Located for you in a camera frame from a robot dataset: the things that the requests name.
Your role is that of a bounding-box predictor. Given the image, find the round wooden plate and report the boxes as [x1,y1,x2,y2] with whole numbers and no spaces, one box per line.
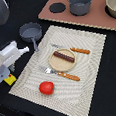
[49,48,76,72]

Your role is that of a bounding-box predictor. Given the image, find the yellow butter box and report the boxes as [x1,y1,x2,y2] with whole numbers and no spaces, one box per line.
[5,74,16,85]

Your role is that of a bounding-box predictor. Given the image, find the beige woven placemat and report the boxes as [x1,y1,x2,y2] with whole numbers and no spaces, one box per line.
[9,25,105,116]

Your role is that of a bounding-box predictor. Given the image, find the brown toy sausage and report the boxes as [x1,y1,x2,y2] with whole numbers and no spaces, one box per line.
[54,51,74,63]

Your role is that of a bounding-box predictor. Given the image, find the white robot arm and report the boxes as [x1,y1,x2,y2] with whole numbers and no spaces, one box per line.
[0,0,21,83]

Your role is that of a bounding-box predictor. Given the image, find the small grey saucepan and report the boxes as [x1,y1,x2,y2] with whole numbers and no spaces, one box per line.
[19,22,42,52]

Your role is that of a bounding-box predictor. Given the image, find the wooden handled fork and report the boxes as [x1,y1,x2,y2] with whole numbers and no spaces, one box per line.
[39,66,80,81]

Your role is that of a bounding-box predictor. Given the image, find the black round burner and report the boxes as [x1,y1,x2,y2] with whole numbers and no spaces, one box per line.
[49,2,66,13]

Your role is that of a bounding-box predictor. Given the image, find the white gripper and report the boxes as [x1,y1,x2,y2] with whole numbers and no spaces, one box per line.
[0,41,21,83]

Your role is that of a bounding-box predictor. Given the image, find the wooden handled knife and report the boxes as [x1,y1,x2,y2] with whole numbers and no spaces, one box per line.
[51,43,91,54]

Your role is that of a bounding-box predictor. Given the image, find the red toy tomato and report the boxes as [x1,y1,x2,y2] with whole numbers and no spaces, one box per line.
[39,81,54,95]

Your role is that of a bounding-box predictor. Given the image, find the white toy fish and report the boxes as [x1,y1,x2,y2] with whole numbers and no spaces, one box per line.
[19,47,29,53]

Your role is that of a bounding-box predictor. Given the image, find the grey pot with handles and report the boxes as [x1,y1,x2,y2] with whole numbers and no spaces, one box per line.
[67,0,92,16]

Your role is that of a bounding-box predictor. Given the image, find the cream bowl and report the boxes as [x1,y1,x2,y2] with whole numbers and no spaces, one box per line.
[106,0,116,18]

